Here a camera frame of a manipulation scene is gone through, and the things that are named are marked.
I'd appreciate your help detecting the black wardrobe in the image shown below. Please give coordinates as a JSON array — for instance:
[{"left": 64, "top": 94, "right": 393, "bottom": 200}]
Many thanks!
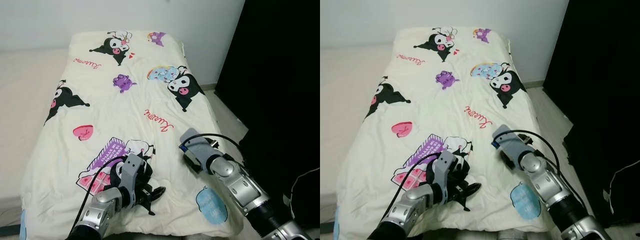
[
  {"left": 215, "top": 0, "right": 321, "bottom": 221},
  {"left": 542, "top": 0, "right": 640, "bottom": 226}
]

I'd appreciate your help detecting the thin white cable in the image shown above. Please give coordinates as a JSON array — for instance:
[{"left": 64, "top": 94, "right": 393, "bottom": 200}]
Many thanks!
[
  {"left": 607, "top": 160, "right": 640, "bottom": 216},
  {"left": 284, "top": 167, "right": 321, "bottom": 221}
]

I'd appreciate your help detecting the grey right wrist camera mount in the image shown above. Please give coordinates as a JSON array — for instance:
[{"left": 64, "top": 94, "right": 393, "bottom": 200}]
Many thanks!
[
  {"left": 179, "top": 128, "right": 221, "bottom": 173},
  {"left": 492, "top": 125, "right": 533, "bottom": 168}
]

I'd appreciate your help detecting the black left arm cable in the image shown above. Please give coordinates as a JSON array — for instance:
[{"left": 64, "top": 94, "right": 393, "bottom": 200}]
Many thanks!
[
  {"left": 75, "top": 156, "right": 128, "bottom": 236},
  {"left": 382, "top": 152, "right": 443, "bottom": 231}
]

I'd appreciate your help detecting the cream cartoon print blanket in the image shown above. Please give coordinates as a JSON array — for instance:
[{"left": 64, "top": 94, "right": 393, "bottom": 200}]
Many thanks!
[
  {"left": 20, "top": 31, "right": 246, "bottom": 238},
  {"left": 336, "top": 26, "right": 563, "bottom": 236}
]

